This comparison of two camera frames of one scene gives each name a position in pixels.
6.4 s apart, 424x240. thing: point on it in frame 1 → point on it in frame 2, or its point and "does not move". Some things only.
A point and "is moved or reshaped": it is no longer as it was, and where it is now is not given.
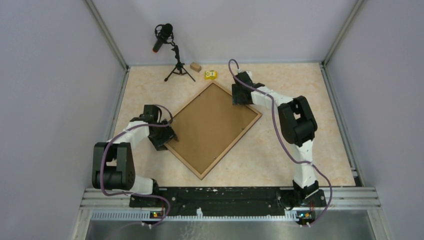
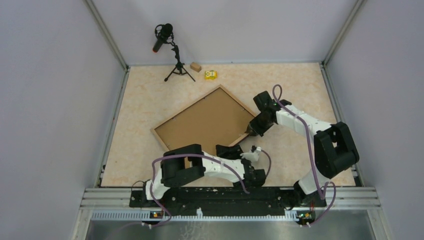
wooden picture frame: (176, 153) is moved or reshaped
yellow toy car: (210, 75) does not move
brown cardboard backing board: (210, 127) does not move
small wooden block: (196, 67) does not move
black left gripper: (169, 134) → (234, 151)
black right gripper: (236, 100) → (256, 130)
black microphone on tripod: (164, 33) does not move
